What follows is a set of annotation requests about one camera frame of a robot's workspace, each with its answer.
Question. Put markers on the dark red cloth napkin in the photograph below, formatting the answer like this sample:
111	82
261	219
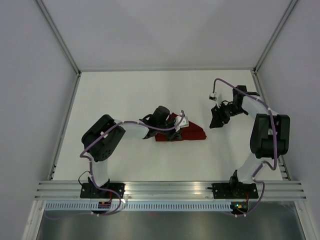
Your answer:
191	133

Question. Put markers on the front aluminium rail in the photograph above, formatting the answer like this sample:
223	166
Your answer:
168	190

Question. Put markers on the left aluminium side rail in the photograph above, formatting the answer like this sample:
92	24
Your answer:
63	128

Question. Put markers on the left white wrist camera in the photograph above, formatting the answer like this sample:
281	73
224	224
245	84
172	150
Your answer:
181	121

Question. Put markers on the aluminium frame post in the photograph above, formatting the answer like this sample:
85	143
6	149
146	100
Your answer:
275	34
57	35

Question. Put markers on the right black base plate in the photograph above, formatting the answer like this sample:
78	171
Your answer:
240	190

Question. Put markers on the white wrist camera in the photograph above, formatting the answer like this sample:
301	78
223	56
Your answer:
216	97
181	121

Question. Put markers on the white slotted cable duct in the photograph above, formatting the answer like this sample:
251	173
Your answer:
184	206

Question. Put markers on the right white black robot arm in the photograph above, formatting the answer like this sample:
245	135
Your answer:
268	141

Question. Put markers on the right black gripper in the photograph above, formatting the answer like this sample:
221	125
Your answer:
217	117

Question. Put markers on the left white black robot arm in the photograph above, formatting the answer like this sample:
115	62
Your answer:
101	140

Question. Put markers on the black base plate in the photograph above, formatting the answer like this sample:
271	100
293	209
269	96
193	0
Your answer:
240	190
89	191

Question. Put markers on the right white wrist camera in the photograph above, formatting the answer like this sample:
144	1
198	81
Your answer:
216	97

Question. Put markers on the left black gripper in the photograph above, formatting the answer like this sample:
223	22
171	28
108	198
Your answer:
174	136

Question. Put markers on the right aluminium side rail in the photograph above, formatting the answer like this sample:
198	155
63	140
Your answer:
259	87

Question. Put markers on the aluminium side rail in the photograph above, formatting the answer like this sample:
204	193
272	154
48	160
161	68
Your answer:
63	128
259	87

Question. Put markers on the left aluminium frame post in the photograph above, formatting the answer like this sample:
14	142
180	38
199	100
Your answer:
57	35

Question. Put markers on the right aluminium frame post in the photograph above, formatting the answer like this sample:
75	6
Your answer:
275	34

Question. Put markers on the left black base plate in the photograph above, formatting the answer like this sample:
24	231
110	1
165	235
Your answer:
89	191

